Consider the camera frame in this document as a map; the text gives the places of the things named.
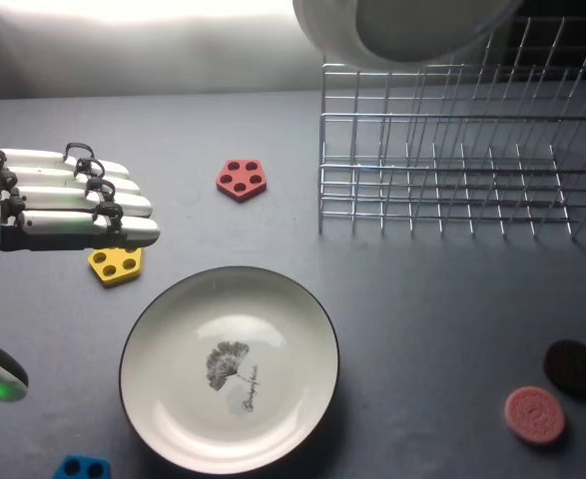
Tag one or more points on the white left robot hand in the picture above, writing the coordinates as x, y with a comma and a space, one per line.
48, 224

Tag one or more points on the white plate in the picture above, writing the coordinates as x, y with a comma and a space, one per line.
397, 30
212, 424

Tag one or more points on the white plate, one leaf print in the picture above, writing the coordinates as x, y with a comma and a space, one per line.
212, 424

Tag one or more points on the yellow pentagon block with holes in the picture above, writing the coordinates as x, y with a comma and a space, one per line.
118, 279

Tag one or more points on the white backdrop curtain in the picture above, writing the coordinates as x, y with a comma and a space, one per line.
123, 50

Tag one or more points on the red pentagon block with holes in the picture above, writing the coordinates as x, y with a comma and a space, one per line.
247, 192

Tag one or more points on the blue block with holes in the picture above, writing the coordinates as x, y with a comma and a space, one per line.
60, 470

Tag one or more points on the grey tablecloth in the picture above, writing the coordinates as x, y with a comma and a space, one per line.
422, 299

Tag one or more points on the pink sandwich cookie toy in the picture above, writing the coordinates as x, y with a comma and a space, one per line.
534, 415

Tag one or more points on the brown sandwich cookie toy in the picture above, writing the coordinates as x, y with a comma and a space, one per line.
572, 366

